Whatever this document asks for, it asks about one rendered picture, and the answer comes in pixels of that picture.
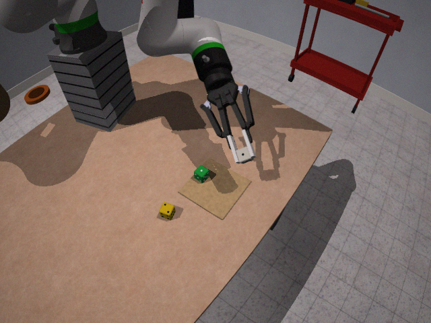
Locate tan flat mat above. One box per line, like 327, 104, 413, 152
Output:
178, 158, 251, 220

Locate yellow die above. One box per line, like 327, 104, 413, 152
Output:
159, 202, 176, 220

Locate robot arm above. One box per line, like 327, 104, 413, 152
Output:
0, 0, 232, 81

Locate grey die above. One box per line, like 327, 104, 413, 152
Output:
236, 147, 254, 164

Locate green die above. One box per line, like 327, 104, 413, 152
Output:
194, 165, 209, 183

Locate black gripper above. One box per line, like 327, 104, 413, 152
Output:
200, 67, 257, 164

